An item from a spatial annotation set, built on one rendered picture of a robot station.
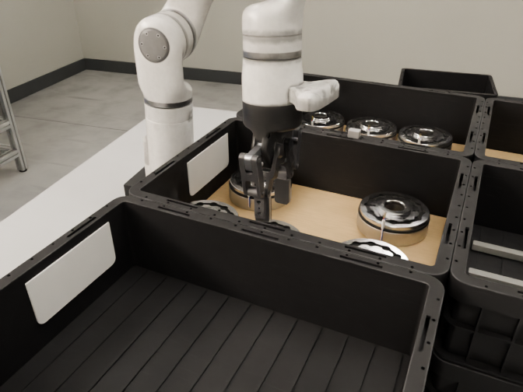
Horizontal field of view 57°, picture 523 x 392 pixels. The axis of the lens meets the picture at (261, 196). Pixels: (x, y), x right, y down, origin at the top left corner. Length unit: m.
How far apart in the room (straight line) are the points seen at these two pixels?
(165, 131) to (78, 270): 0.42
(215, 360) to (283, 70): 0.33
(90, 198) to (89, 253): 0.53
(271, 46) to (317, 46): 3.31
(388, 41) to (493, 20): 0.69
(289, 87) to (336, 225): 0.26
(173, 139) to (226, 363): 0.52
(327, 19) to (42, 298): 3.43
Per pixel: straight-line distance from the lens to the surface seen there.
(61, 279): 0.58
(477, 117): 0.94
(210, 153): 0.79
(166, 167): 0.70
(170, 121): 0.93
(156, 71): 0.90
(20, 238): 1.04
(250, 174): 0.58
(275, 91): 0.57
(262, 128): 0.59
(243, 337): 0.57
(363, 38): 3.81
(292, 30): 0.57
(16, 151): 2.91
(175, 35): 0.88
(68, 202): 1.12
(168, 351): 0.56
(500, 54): 3.84
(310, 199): 0.81
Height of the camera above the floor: 1.24
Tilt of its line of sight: 31 degrees down
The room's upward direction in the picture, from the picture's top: straight up
